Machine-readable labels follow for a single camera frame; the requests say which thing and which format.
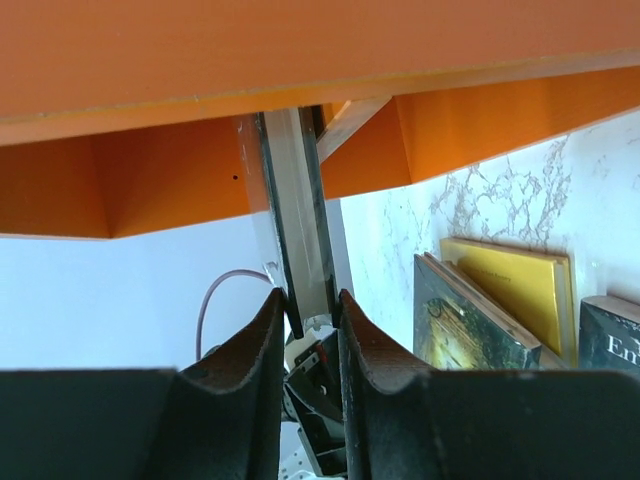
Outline green Alice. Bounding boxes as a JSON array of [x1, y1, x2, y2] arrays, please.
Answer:
[[413, 253, 569, 370]]

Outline dark cover bottom book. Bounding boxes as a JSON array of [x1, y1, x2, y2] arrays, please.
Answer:
[[578, 295, 639, 378]]

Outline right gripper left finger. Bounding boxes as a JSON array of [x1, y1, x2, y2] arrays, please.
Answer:
[[1, 289, 285, 479]]

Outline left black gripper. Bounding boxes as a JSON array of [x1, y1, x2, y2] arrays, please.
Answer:
[[281, 328, 348, 478]]

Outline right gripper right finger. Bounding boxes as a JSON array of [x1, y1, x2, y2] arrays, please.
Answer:
[[338, 291, 639, 479]]

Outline yellow thin book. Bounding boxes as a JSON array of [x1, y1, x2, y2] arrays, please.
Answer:
[[440, 238, 578, 367]]

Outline orange wooden shelf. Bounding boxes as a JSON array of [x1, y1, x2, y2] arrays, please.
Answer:
[[1, 1, 639, 239]]

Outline black hardcover book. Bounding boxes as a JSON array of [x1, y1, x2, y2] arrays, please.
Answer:
[[237, 97, 394, 341]]

